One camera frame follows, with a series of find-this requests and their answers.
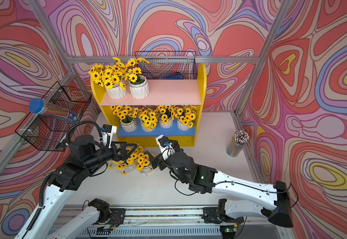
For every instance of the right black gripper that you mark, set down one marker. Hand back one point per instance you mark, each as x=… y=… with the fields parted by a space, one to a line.
x=154 y=161

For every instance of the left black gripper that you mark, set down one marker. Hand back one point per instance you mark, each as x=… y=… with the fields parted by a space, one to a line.
x=122 y=156

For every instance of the shelf sunflower pot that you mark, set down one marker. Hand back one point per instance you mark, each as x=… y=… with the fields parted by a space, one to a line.
x=186 y=116
x=139 y=87
x=148 y=118
x=165 y=116
x=111 y=78
x=142 y=161
x=122 y=167
x=127 y=116

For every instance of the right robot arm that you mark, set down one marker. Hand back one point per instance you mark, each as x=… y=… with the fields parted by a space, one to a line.
x=270 y=201

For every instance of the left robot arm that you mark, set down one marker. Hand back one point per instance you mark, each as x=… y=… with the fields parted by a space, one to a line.
x=60 y=185

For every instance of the yellow wooden shelf unit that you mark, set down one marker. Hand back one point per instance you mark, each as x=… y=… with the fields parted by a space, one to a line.
x=144 y=101

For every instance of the black marker in basket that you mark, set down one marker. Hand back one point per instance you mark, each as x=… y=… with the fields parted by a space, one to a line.
x=62 y=144

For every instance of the clear cup of pencils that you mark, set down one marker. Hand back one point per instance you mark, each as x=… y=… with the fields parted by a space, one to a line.
x=239 y=139

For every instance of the blue object in back basket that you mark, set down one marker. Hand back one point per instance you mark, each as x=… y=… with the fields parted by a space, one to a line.
x=173 y=76

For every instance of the clear tube blue cap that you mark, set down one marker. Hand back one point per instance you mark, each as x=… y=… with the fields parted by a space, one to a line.
x=38 y=106

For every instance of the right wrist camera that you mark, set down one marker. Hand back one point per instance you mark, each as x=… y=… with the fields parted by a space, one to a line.
x=165 y=146

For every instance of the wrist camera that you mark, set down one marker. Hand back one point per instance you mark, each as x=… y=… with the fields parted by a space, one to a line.
x=165 y=146
x=108 y=131

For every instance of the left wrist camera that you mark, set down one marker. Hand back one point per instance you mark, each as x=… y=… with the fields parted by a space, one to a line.
x=108 y=131

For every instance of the metal base rail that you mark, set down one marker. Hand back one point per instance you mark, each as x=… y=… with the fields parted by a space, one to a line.
x=200 y=221

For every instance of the black wire basket left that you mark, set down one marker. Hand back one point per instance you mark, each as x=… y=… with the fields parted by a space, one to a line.
x=44 y=133

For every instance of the black wire basket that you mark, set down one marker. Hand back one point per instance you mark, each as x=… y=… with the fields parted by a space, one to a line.
x=163 y=63
x=44 y=133

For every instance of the black wire basket back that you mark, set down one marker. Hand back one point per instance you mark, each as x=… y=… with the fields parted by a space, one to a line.
x=163 y=63

